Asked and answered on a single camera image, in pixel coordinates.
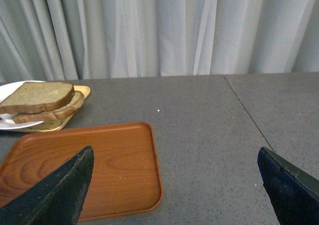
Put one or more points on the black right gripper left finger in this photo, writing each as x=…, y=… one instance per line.
x=55, y=200

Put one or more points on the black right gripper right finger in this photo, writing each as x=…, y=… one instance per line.
x=294, y=194

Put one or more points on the white round plate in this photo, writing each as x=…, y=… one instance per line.
x=6, y=120

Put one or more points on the bread slice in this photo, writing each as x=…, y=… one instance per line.
x=58, y=114
x=37, y=97

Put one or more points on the brown wood-grain tray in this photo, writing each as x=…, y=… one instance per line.
x=126, y=176

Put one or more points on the yellow bear tray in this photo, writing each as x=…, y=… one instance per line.
x=55, y=124

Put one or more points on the grey pleated curtain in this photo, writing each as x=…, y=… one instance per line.
x=90, y=39

